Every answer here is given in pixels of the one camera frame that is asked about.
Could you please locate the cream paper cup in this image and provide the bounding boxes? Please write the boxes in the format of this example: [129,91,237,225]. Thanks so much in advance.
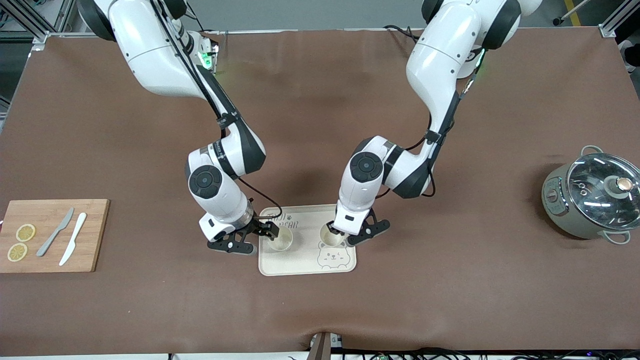
[319,227,347,248]
[266,226,295,252]

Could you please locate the beige tray with bear print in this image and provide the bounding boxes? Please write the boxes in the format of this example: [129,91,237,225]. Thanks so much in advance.
[258,203,357,277]

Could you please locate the brown table cover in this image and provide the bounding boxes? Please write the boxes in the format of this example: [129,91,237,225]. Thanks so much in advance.
[0,27,640,357]

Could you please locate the wooden cutting board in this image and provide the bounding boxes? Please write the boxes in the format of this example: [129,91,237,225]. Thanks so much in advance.
[0,199,110,274]

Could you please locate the white plastic knife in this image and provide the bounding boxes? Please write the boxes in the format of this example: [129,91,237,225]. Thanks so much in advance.
[59,212,88,267]

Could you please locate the grey plastic knife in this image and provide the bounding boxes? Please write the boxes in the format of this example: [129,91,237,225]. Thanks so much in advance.
[36,207,75,258]

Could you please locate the grey-green electric pot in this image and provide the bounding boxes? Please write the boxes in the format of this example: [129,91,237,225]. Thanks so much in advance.
[541,145,640,245]

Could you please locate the glass pot lid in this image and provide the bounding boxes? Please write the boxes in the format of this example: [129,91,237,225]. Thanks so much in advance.
[567,152,640,225]

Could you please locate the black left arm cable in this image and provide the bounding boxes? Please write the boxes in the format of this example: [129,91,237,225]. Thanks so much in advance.
[377,47,487,199]

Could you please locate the brown post with grey bracket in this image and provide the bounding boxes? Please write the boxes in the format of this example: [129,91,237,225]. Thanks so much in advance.
[307,331,344,360]

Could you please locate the black base cables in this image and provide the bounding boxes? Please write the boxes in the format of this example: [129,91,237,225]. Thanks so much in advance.
[383,24,423,43]

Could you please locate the aluminium frame profile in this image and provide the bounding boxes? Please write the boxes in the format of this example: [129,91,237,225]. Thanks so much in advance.
[599,0,640,39]
[0,0,76,51]

